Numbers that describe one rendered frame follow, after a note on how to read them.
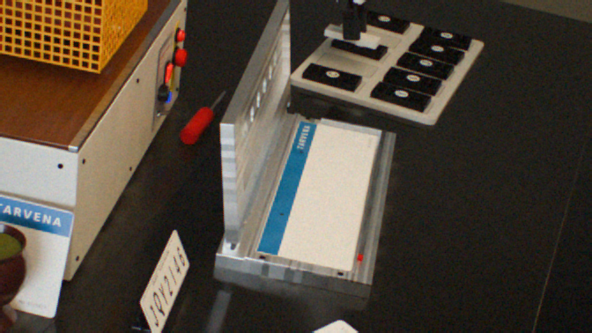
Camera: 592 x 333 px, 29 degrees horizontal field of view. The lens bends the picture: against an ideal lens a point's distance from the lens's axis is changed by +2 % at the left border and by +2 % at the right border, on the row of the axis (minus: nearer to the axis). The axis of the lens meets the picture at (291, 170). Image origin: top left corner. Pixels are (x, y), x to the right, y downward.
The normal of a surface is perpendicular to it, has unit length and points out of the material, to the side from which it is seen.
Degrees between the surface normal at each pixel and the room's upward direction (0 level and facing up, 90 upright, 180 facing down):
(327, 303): 0
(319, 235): 0
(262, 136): 9
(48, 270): 69
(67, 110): 0
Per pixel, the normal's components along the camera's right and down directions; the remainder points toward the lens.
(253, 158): -0.01, -0.88
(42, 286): -0.15, 0.12
